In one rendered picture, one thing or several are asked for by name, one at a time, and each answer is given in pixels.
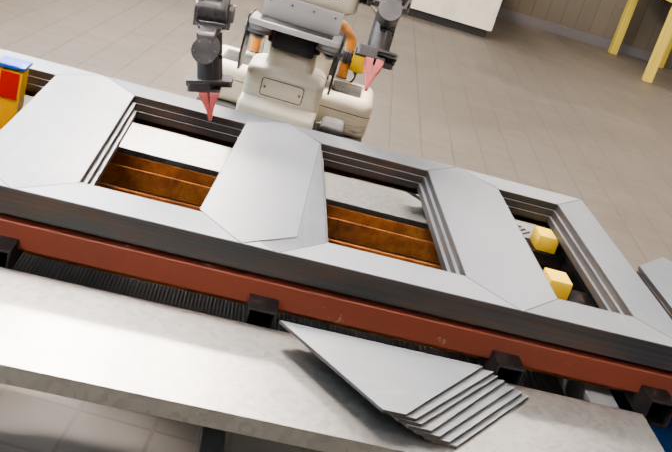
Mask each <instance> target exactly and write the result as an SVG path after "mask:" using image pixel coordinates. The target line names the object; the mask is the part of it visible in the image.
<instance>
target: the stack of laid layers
mask: <svg viewBox="0 0 672 452"><path fill-rule="evenodd" d="M54 76H55V75H53V74H49V73H45V72H41V71H38V70H34V69H30V68H29V73H28V79H27V85H26V90H28V91H32V92H36V93H38V92H39V91H40V90H41V89H42V88H43V87H44V86H45V85H46V84H47V83H48V82H49V81H50V80H51V79H52V78H53V77H54ZM135 118H138V119H142V120H146V121H150V122H154V123H158V124H162V125H165V126H169V127H173V128H177V129H181V130H185V131H189V132H193V133H197V134H201V135H205V136H209V137H213V138H216V139H220V140H224V141H228V142H232V143H236V141H237V139H238V137H239V135H240V133H241V132H242V130H243V128H244V126H245V124H243V123H239V122H235V121H231V120H227V119H224V118H220V117H216V116H213V117H212V121H209V120H208V117H207V114H204V113H200V112H196V111H193V110H189V109H185V108H181V107H177V106H173V105H169V104H165V103H162V102H158V101H154V100H150V99H146V98H142V97H138V96H135V95H134V97H133V99H132V100H131V102H130V103H129V105H128V106H127V108H126V110H125V111H124V113H123V114H122V116H121V118H120V119H119V121H118V122H117V124H116V125H115V127H114V129H113V130H112V132H111V133H110V135H109V136H108V138H107V140H106V141H105V143H104V144H103V146H102V147H101V149H100V151H99V152H98V154H97V155H96V157H95V159H94V160H93V162H92V163H91V165H90V166H89V168H88V170H87V171H86V173H85V174H84V176H83V177H82V179H81V181H80V182H82V183H86V184H90V185H95V186H96V185H97V183H98V181H99V180H100V178H101V176H102V175H103V173H104V171H105V169H106V168H107V166H108V164H109V162H110V161H111V159H112V157H113V156H114V154H115V152H116V150H117V149H118V147H119V145H120V144H121V142H122V140H123V138H124V137H125V135H126V133H127V132H128V130H129V128H130V126H131V125H132V123H133V121H134V119H135ZM319 143H320V142H319ZM324 166H326V167H330V168H334V169H338V170H342V171H346V172H350V173H354V174H358V175H362V176H366V177H370V178H373V179H377V180H381V181H385V182H389V183H393V184H397V185H401V186H405V187H409V188H413V189H417V191H418V195H419V198H420V201H421V204H422V207H423V210H424V214H425V217H426V220H427V223H428V226H429V230H430V233H431V236H432V239H433V242H434V245H435V249H436V252H437V255H438V258H439V261H440V264H441V268H442V270H443V271H447V272H452V273H456V274H460V275H464V276H466V275H465V272H464V270H463V267H462V264H461V261H460V259H459V256H458V253H457V250H456V248H455V245H454V242H453V239H452V237H451V234H450V231H449V228H448V226H447V223H446V220H445V217H444V215H443V212H442V209H441V206H440V204H439V201H438V198H437V195H436V193H435V190H434V187H433V184H432V182H431V179H430V176H429V173H428V171H425V170H421V169H417V168H413V167H410V166H406V165H402V164H398V163H394V162H390V161H386V160H382V159H379V158H375V157H371V156H367V155H363V154H359V153H355V152H351V151H348V150H344V149H340V148H336V147H332V146H328V145H324V144H322V143H320V147H319V151H318V155H317V159H316V163H315V167H314V171H313V175H312V179H311V183H310V188H309V192H308V196H307V200H306V204H305V208H304V212H303V216H302V220H301V224H300V229H299V233H298V237H294V238H285V239H275V240H266V241H261V242H263V243H264V244H265V245H267V246H268V247H270V248H271V249H273V250H274V251H275V252H274V251H270V250H266V249H261V248H257V247H253V246H249V245H245V244H241V243H237V242H232V241H228V240H224V239H220V238H216V237H212V236H207V235H203V234H199V233H195V232H191V231H187V230H182V229H178V228H174V227H170V226H166V225H162V224H157V223H153V222H149V221H145V220H141V219H137V218H133V217H128V216H124V215H120V214H116V213H112V212H108V211H103V210H99V209H95V208H91V207H87V206H83V205H78V204H74V203H70V202H66V201H62V200H58V199H53V198H49V197H45V196H41V195H37V194H33V193H29V192H24V191H20V190H16V189H12V188H8V187H4V186H0V213H4V214H9V215H13V216H17V217H21V218H26V219H30V220H34V221H38V222H42V223H47V224H51V225H55V226H59V227H64V228H68V229H72V230H76V231H81V232H85V233H89V234H93V235H97V236H102V237H106V238H110V239H114V240H119V241H123V242H127V243H131V244H135V245H140V246H144V247H148V248H152V249H157V250H161V251H165V252H169V253H173V254H178V255H182V256H186V257H190V258H195V259H199V260H203V261H207V262H212V263H216V264H220V265H224V266H228V267H233V268H237V269H241V270H245V271H250V272H254V273H258V274H262V275H266V276H271V277H275V278H279V279H283V280H288V281H292V282H296V283H300V284H304V285H309V286H313V287H317V288H321V289H326V290H330V291H334V292H338V293H343V294H347V295H351V296H355V297H359V298H364V299H368V300H372V301H376V302H381V303H385V304H389V305H393V306H397V307H402V308H406V309H410V310H414V311H419V312H423V313H427V314H431V315H435V316H440V317H444V318H448V319H452V320H457V321H461V322H465V323H469V324H474V325H478V326H482V327H486V328H490V329H495V330H499V331H503V332H507V333H512V334H516V335H520V336H524V337H528V338H533V339H537V340H541V341H545V342H550V343H554V344H558V345H562V346H566V347H571V348H575V349H579V350H583V351H588V352H592V353H596V354H600V355H605V356H609V357H613V358H617V359H621V360H626V361H630V362H634V363H638V364H643V365H647V366H651V367H655V368H659V369H664V370H668V371H672V347H669V346H665V345H661V344H657V343H652V342H648V341H644V340H640V339H636V338H632V337H627V336H623V335H619V334H615V333H611V332H607V331H603V330H598V329H594V328H590V327H586V326H582V325H578V324H573V323H569V322H565V321H561V320H557V319H553V318H548V317H544V316H540V315H536V314H532V313H528V312H523V311H519V310H515V309H511V308H507V307H503V306H499V305H494V304H490V303H486V302H482V301H478V300H474V299H469V298H465V297H461V296H457V295H453V294H449V293H444V292H440V291H436V290H432V289H428V288H424V287H420V286H415V285H411V284H407V283H403V282H399V281H395V280H390V279H386V278H382V277H378V276H374V275H370V274H365V273H361V272H357V271H353V270H349V269H345V268H340V267H336V266H332V265H328V264H324V263H320V262H316V261H311V260H307V259H303V258H299V257H295V256H291V255H286V254H282V253H279V252H282V251H287V250H293V249H298V248H303V247H308V246H313V245H318V244H324V243H329V241H328V225H327V209H326V192H325V176H324ZM499 191H500V193H501V195H502V197H503V199H504V200H505V202H506V204H507V206H508V208H509V210H510V212H511V213H512V214H515V215H519V216H523V217H526V218H530V219H534V220H538V221H542V222H546V223H547V224H548V225H549V227H550V228H551V230H552V232H553V233H554V235H555V236H556V238H557V240H558V241H559V243H560V245H561V246H562V248H563V249H564V251H565V253H566V254H567V256H568V257H569V259H570V261H571V262H572V264H573V266H574V267H575V269H576V270H577V272H578V274H579V275H580V277H581V279H582V280H583V282H584V283H585V285H586V287H587V288H588V290H589V291H590V293H591V295H592V296H593V298H594V300H595V301H596V303H597V304H598V306H599V308H600V309H603V310H607V311H612V312H616V313H620V314H624V315H628V316H632V317H633V315H632V314H631V312H630V311H629V309H628V308H627V306H626V305H625V303H624V302H623V300H622V299H621V297H620V296H619V295H618V293H617V292H616V290H615V289H614V287H613V286H612V284H611V283H610V281H609V280H608V278H607V277H606V275H605V274H604V272H603V271H602V269H601V268H600V266H599V265H598V263H597V262H596V261H595V259H594V258H593V256H592V255H591V253H590V252H589V250H588V249H587V247H586V246H585V244H584V243H583V241H582V240H581V238H580V237H579V235H578V234H577V232H576V231H575V230H574V228H573V227H572V225H571V224H570V222H569V221H568V219H567V218H566V216H565V215H564V213H563V212H562V210H561V209H560V207H559V206H558V205H557V204H553V203H549V202H545V201H541V200H537V199H534V198H530V197H526V196H522V195H518V194H514V193H510V192H506V191H503V190H499Z"/></svg>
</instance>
